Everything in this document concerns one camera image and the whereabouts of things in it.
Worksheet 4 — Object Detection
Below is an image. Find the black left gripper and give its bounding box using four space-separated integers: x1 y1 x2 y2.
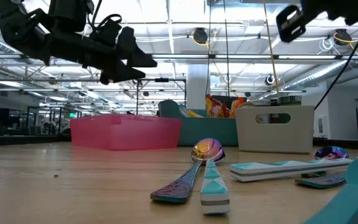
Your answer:
47 26 157 85

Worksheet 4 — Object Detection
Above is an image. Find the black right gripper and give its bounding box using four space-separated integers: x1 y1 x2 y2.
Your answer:
275 4 306 44

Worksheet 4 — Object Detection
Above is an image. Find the green edged ramen packet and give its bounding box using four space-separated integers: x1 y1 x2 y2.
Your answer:
229 96 248 119

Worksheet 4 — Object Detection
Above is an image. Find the pink Maruchan ramen packet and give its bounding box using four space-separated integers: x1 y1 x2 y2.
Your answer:
204 94 231 119

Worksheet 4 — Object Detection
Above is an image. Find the white plastic bin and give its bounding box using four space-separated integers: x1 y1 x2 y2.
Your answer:
234 105 315 154

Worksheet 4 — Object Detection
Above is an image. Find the pink plastic bin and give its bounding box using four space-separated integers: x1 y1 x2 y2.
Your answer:
70 113 183 152

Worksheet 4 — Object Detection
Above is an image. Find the thin black vertical pole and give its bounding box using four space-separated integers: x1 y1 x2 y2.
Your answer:
222 0 231 97

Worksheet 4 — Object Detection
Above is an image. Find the teal plastic bin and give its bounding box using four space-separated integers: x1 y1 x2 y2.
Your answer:
157 99 239 147

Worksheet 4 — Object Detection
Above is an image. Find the small iridescent metal spoon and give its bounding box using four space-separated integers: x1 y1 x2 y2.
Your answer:
313 146 350 161

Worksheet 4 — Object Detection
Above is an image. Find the teal white patterned utensil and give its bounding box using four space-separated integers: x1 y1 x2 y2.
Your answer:
200 157 231 216
229 157 354 183

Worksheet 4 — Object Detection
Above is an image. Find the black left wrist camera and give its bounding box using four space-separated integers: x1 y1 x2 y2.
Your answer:
88 14 122 47

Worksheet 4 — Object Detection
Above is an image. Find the yellow hanging cable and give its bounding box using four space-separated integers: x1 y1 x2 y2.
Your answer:
262 0 281 97

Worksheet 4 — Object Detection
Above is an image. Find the horizontal metal frame bar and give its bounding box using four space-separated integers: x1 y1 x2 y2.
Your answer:
0 53 358 61

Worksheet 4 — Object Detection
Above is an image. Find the silver air duct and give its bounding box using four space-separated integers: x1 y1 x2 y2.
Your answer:
283 58 358 91

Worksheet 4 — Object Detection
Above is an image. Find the black hanging cable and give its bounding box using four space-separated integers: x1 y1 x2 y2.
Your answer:
314 27 358 111

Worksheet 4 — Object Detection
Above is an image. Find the thin black vertical cable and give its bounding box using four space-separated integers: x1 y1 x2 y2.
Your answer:
204 0 213 97

